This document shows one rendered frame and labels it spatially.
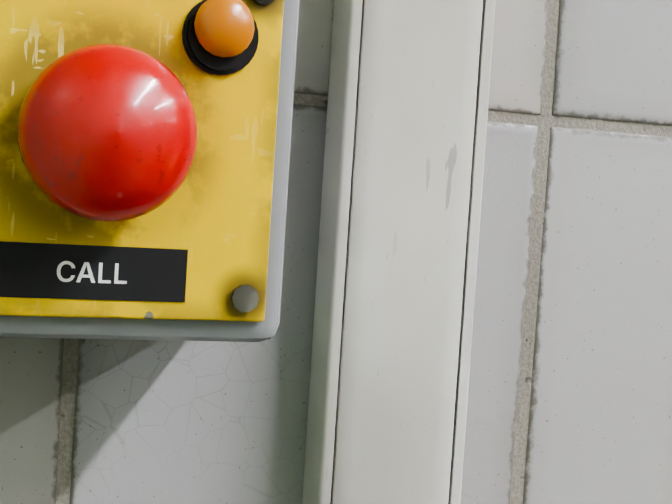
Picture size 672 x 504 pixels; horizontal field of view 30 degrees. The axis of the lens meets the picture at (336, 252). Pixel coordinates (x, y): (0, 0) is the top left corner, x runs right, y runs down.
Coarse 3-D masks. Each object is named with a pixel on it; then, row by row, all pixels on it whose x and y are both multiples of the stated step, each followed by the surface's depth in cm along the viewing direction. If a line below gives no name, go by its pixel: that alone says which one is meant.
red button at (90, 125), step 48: (96, 48) 28; (48, 96) 27; (96, 96) 27; (144, 96) 28; (48, 144) 27; (96, 144) 27; (144, 144) 28; (192, 144) 28; (48, 192) 28; (96, 192) 27; (144, 192) 28
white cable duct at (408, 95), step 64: (384, 0) 38; (448, 0) 39; (384, 64) 38; (448, 64) 39; (384, 128) 38; (448, 128) 39; (384, 192) 38; (448, 192) 39; (320, 256) 39; (384, 256) 38; (448, 256) 39; (320, 320) 39; (384, 320) 39; (448, 320) 39; (320, 384) 39; (384, 384) 39; (448, 384) 39; (320, 448) 38; (384, 448) 39; (448, 448) 40
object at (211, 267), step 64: (0, 0) 29; (64, 0) 29; (128, 0) 30; (192, 0) 30; (256, 0) 31; (0, 64) 29; (192, 64) 30; (256, 64) 31; (0, 128) 29; (256, 128) 31; (0, 192) 29; (192, 192) 31; (256, 192) 31; (0, 256) 29; (64, 256) 30; (128, 256) 30; (192, 256) 31; (256, 256) 31; (0, 320) 30; (64, 320) 30; (128, 320) 31; (192, 320) 31; (256, 320) 31
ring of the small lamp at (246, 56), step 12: (204, 0) 30; (192, 12) 30; (192, 24) 30; (192, 36) 30; (192, 48) 30; (252, 48) 31; (192, 60) 30; (204, 60) 30; (216, 60) 30; (228, 60) 31; (240, 60) 31; (216, 72) 31; (228, 72) 31
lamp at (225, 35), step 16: (208, 0) 30; (224, 0) 30; (240, 0) 30; (208, 16) 30; (224, 16) 30; (240, 16) 30; (208, 32) 30; (224, 32) 30; (240, 32) 30; (208, 48) 30; (224, 48) 30; (240, 48) 30
